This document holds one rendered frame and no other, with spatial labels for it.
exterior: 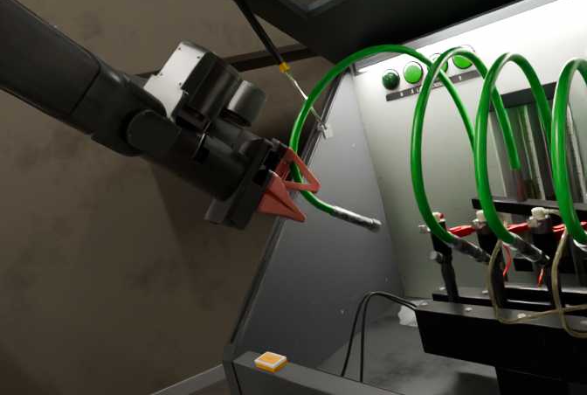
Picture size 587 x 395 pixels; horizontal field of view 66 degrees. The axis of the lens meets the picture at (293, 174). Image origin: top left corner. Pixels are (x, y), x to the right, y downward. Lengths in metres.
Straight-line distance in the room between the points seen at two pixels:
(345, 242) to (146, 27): 2.05
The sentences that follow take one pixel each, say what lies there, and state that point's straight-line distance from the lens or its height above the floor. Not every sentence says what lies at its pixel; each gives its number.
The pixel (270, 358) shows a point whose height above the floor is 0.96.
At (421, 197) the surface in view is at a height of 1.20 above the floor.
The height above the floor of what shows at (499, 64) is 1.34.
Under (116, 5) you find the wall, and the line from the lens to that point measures 2.86.
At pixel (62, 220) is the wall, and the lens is 2.74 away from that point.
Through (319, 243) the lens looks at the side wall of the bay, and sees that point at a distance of 1.01.
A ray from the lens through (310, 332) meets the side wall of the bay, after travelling 1.01.
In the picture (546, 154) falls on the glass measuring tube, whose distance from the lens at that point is 0.97.
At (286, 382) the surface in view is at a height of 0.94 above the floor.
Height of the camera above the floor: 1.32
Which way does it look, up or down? 5 degrees down
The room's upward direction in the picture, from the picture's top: 15 degrees counter-clockwise
